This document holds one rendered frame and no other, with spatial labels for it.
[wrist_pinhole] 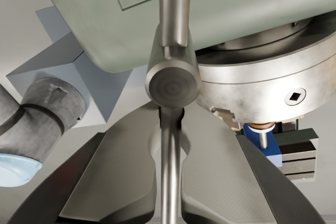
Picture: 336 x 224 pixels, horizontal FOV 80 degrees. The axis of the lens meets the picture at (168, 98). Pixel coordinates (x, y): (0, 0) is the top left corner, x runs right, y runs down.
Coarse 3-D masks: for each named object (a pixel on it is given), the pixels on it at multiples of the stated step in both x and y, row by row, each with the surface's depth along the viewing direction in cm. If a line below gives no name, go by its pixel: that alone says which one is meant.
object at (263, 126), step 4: (248, 124) 54; (252, 124) 52; (256, 124) 52; (260, 124) 51; (264, 124) 51; (268, 124) 51; (272, 124) 52; (256, 128) 53; (260, 128) 52; (264, 128) 52
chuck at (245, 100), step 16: (320, 64) 30; (272, 80) 30; (288, 80) 30; (304, 80) 30; (320, 80) 31; (208, 96) 38; (224, 96) 35; (240, 96) 33; (256, 96) 32; (272, 96) 32; (304, 96) 32; (320, 96) 33; (240, 112) 36; (256, 112) 34; (272, 112) 34; (288, 112) 34; (304, 112) 34
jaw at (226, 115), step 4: (212, 108) 40; (216, 108) 40; (220, 108) 39; (216, 112) 40; (220, 112) 40; (224, 112) 39; (228, 112) 38; (220, 116) 40; (224, 116) 40; (228, 116) 39; (232, 116) 38; (224, 120) 43; (228, 120) 42; (228, 124) 43; (232, 124) 42; (236, 124) 41; (240, 124) 41; (240, 128) 41
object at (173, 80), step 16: (160, 48) 8; (176, 48) 8; (192, 48) 9; (160, 64) 7; (176, 64) 7; (192, 64) 7; (160, 80) 7; (176, 80) 7; (192, 80) 7; (160, 96) 8; (176, 96) 8; (192, 96) 8
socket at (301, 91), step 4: (296, 88) 31; (300, 88) 31; (288, 92) 31; (292, 92) 31; (296, 92) 32; (300, 92) 32; (304, 92) 32; (288, 96) 32; (292, 96) 33; (296, 96) 33; (300, 96) 32; (284, 100) 32; (288, 100) 32; (292, 100) 32; (296, 100) 32; (300, 100) 32; (288, 104) 33; (292, 104) 33
